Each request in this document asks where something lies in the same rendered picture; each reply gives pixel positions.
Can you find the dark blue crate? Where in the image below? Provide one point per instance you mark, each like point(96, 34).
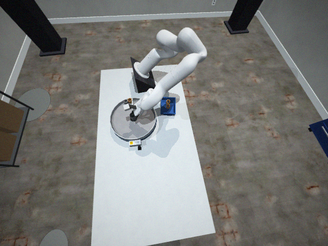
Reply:
point(172, 110)

